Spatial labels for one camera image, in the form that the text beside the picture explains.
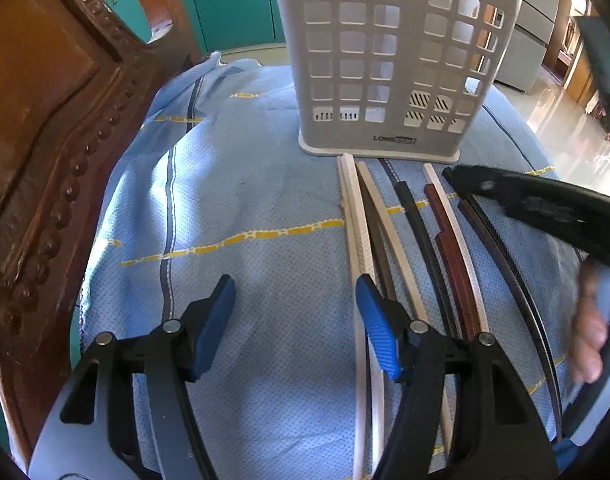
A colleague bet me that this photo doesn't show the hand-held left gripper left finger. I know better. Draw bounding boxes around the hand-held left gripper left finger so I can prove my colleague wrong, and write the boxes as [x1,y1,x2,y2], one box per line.
[59,274,236,480]

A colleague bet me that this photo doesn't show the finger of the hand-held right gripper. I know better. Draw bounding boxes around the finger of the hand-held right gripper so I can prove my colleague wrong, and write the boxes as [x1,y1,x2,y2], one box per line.
[442,165,610,253]

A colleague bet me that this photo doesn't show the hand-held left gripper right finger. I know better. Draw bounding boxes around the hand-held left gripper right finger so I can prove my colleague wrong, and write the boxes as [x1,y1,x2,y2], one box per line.
[355,274,558,480]

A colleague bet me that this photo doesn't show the red-brown chopstick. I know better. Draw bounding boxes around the red-brown chopstick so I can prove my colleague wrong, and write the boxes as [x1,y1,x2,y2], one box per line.
[423,185,479,337]

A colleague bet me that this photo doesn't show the black ribbed chopstick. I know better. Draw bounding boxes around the black ribbed chopstick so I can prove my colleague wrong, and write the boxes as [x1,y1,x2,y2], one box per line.
[466,196,564,432]

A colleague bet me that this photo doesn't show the grey plastic utensil basket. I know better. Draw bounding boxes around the grey plastic utensil basket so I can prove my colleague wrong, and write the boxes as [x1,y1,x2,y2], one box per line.
[267,0,528,163]

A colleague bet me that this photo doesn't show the person's right hand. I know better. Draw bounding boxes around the person's right hand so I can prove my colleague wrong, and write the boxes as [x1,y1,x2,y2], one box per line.
[569,259,610,386]

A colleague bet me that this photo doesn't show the dark brown chopstick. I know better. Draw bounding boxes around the dark brown chopstick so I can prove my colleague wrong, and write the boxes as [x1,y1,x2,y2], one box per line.
[362,176,399,306]

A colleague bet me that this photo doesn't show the grey refrigerator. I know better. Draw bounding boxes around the grey refrigerator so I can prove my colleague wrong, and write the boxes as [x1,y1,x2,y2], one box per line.
[492,0,562,94]

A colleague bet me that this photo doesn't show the light blue tablecloth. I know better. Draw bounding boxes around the light blue tablecloth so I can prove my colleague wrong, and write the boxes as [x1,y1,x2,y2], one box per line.
[70,52,586,480]

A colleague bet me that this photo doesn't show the carved wooden chair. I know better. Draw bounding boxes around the carved wooden chair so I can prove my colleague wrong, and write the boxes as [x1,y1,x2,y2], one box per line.
[0,0,206,466]

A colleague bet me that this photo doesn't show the teal base kitchen cabinet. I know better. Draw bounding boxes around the teal base kitchen cabinet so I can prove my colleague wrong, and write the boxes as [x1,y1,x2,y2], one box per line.
[88,0,288,56]

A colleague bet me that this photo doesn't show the wooden door frame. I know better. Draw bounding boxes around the wooden door frame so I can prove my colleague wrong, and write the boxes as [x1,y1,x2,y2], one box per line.
[542,0,603,108]

